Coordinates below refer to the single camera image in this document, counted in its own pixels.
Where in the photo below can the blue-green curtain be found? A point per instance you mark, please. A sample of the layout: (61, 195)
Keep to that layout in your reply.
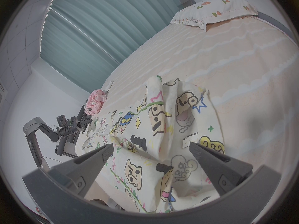
(105, 31)

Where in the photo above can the white printed garment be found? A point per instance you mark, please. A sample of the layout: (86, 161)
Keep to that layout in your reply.
(158, 129)

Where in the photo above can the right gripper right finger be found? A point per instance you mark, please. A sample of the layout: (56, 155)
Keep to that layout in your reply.
(215, 167)

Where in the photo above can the bed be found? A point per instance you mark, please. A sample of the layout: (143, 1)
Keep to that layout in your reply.
(245, 78)

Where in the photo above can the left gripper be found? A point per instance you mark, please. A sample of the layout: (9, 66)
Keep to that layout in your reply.
(83, 123)

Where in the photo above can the white printed pillow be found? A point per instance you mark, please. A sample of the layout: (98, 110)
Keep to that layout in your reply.
(217, 10)

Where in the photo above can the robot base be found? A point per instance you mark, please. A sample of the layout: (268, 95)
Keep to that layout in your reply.
(69, 146)

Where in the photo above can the pink garment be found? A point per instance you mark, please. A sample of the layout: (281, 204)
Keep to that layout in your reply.
(94, 101)

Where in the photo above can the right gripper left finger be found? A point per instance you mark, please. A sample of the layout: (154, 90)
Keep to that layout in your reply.
(91, 164)

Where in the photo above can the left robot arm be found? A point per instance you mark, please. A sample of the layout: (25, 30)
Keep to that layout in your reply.
(50, 132)

